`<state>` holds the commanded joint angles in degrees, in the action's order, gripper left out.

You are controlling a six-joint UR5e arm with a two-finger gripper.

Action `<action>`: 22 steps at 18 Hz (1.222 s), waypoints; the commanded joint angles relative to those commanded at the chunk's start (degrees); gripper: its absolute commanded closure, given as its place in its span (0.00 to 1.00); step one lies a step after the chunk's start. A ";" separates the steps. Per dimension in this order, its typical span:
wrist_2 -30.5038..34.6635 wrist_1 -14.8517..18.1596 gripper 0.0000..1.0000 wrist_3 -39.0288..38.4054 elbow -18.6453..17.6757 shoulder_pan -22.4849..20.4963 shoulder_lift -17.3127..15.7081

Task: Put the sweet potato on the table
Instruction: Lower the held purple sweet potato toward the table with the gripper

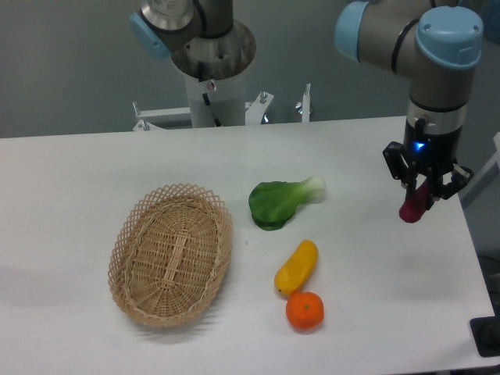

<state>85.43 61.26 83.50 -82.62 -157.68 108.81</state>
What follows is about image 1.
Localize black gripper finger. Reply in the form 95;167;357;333
427;164;474;210
383;141;418;200

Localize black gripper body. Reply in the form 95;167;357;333
402;122;461;174

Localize purple sweet potato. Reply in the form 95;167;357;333
398;181;428;223

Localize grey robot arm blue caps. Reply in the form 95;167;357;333
129;1;484;215

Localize green bok choy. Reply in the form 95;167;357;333
248;176;327;230

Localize yellow mango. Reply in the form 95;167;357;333
274;240;319;296

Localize black device at table edge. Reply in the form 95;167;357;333
470;316;499;358

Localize orange tangerine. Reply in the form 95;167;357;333
286;291;324;330

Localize woven wicker basket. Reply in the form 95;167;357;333
108;184;233;328

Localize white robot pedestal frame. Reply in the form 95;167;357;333
131;72;316;132

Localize black cable on pedestal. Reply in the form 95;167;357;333
197;62;223;128

